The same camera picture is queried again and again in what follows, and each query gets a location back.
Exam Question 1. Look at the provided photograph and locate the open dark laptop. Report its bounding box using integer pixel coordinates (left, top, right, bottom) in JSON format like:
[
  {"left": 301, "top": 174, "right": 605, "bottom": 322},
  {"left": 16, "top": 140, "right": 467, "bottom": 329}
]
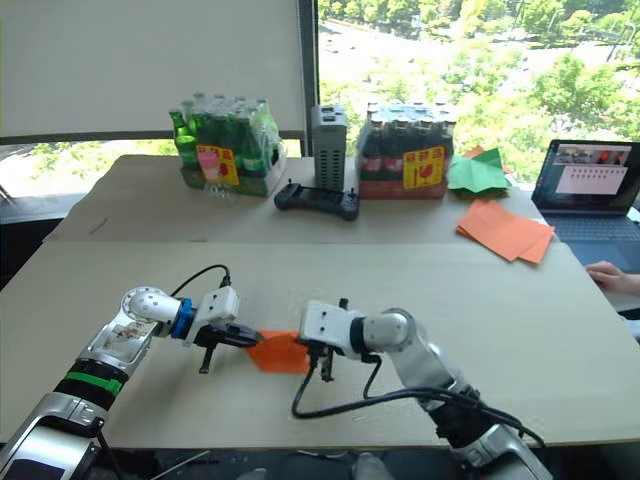
[{"left": 530, "top": 138, "right": 640, "bottom": 274}]

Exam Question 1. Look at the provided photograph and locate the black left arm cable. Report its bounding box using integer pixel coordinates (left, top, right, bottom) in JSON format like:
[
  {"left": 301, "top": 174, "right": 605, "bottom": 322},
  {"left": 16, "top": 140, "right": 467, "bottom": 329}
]
[{"left": 169, "top": 264, "right": 233, "bottom": 299}]

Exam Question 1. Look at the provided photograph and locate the green glass bottle pack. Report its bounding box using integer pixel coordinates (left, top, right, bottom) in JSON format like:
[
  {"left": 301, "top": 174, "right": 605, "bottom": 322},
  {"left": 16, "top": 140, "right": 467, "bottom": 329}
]
[{"left": 168, "top": 92, "right": 288, "bottom": 198}]

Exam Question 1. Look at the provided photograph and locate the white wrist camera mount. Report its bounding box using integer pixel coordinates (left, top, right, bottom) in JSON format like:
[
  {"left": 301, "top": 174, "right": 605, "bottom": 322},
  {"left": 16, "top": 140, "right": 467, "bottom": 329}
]
[
  {"left": 182, "top": 286, "right": 240, "bottom": 347},
  {"left": 298, "top": 299, "right": 365, "bottom": 360}
]

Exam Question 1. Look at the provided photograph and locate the black handheld controller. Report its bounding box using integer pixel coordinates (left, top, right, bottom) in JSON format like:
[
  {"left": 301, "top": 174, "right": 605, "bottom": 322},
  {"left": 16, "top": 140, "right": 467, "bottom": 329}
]
[{"left": 273, "top": 178, "right": 361, "bottom": 222}]

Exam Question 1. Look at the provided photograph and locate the white roller window blind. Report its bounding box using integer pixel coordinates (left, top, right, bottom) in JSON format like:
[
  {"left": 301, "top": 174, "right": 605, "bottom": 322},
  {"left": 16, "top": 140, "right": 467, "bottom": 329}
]
[{"left": 0, "top": 0, "right": 307, "bottom": 139}]

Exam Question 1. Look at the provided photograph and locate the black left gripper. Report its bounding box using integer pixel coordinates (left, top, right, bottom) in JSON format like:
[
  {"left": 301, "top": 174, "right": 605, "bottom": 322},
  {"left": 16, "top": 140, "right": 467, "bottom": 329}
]
[{"left": 192, "top": 323, "right": 265, "bottom": 375}]

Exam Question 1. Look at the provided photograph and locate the thin white wire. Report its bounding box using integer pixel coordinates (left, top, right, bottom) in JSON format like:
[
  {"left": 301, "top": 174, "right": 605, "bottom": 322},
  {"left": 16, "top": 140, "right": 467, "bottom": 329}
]
[{"left": 153, "top": 449, "right": 212, "bottom": 480}]

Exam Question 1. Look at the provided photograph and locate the crumpled green paper sheet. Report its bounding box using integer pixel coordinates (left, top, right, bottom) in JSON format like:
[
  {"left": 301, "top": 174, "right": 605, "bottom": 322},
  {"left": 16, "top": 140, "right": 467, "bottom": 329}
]
[{"left": 446, "top": 147, "right": 512, "bottom": 193}]

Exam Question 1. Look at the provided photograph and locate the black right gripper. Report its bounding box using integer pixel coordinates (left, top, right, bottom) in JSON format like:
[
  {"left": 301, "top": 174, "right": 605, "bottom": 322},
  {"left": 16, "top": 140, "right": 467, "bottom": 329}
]
[{"left": 297, "top": 335, "right": 347, "bottom": 384}]

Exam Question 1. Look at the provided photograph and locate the flat orange paper sheet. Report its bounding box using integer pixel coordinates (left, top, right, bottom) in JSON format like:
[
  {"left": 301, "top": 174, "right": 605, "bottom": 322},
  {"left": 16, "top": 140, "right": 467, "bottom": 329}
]
[
  {"left": 516, "top": 230, "right": 555, "bottom": 265},
  {"left": 455, "top": 198, "right": 556, "bottom": 263}
]

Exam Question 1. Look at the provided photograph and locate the grey perforated tower device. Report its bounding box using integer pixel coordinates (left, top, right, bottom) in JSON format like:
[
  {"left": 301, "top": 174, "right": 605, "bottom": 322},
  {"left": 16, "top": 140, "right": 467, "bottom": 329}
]
[{"left": 310, "top": 103, "right": 349, "bottom": 191}]

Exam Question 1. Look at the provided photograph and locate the grey rounded shape under table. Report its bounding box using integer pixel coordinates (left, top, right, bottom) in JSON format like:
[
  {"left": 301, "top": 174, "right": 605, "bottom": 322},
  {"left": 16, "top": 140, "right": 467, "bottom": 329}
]
[{"left": 351, "top": 451, "right": 389, "bottom": 480}]

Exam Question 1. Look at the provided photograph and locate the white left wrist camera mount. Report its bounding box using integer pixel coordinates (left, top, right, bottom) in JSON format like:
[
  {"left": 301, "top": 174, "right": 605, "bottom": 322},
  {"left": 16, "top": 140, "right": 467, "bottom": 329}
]
[{"left": 182, "top": 286, "right": 240, "bottom": 347}]

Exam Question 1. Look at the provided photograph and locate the dark window frame post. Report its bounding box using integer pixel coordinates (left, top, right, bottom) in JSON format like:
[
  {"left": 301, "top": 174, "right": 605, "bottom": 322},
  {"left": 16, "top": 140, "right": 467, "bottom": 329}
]
[{"left": 297, "top": 0, "right": 321, "bottom": 159}]

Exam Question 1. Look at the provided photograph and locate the bystander bare hand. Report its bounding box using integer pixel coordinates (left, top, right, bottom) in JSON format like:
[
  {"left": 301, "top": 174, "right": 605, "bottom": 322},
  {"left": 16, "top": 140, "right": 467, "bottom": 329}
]
[{"left": 585, "top": 260, "right": 640, "bottom": 297}]

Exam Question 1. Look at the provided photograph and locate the dark cola bottle pack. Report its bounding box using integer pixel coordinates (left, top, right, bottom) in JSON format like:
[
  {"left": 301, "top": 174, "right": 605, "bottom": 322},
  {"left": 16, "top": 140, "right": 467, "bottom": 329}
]
[{"left": 355, "top": 101, "right": 457, "bottom": 201}]

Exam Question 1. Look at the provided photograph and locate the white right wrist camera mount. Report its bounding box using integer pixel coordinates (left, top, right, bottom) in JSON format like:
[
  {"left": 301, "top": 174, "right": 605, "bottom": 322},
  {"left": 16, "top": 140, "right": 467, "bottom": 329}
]
[{"left": 298, "top": 299, "right": 365, "bottom": 360}]

